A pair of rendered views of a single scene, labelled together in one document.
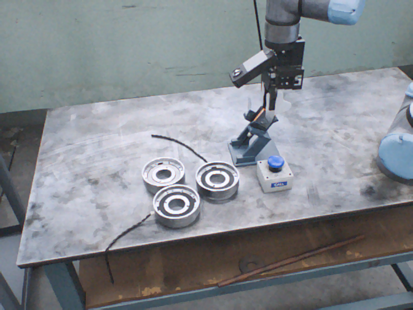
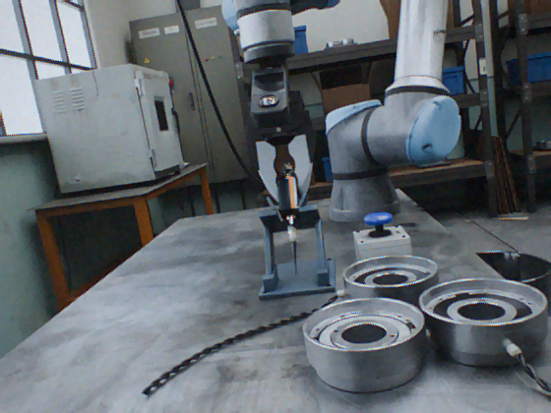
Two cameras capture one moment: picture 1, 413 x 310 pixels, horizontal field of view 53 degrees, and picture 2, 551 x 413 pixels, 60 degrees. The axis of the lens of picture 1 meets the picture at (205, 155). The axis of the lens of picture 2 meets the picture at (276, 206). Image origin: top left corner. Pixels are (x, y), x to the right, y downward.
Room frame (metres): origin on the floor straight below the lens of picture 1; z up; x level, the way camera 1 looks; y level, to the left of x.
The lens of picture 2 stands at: (0.70, 0.50, 1.02)
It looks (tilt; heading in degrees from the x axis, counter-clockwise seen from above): 10 degrees down; 285
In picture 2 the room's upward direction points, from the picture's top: 9 degrees counter-clockwise
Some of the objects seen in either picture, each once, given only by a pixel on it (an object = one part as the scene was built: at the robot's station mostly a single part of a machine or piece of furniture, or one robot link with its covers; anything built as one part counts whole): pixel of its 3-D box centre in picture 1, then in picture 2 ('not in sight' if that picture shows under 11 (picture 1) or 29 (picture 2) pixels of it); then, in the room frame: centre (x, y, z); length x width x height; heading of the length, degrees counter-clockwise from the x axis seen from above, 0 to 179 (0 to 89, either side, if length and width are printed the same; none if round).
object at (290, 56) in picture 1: (281, 63); (275, 93); (0.86, -0.18, 1.06); 0.09 x 0.08 x 0.12; 97
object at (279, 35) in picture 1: (281, 29); (264, 34); (0.86, -0.17, 1.14); 0.08 x 0.08 x 0.05
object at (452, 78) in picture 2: not in sight; (425, 87); (0.42, -3.74, 1.11); 0.52 x 0.38 x 0.22; 9
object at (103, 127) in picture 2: not in sight; (123, 130); (2.26, -2.10, 1.10); 0.62 x 0.61 x 0.65; 99
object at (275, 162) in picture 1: (275, 166); (379, 230); (0.74, -0.17, 0.85); 0.04 x 0.04 x 0.05
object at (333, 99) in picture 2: not in sight; (342, 89); (1.08, -3.61, 1.19); 0.52 x 0.42 x 0.38; 9
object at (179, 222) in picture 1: (176, 206); (481, 320); (0.64, 0.07, 0.82); 0.10 x 0.10 x 0.04
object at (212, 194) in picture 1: (217, 181); (391, 286); (0.72, -0.03, 0.82); 0.10 x 0.10 x 0.04
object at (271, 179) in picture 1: (276, 174); (381, 247); (0.74, -0.17, 0.82); 0.08 x 0.07 x 0.05; 99
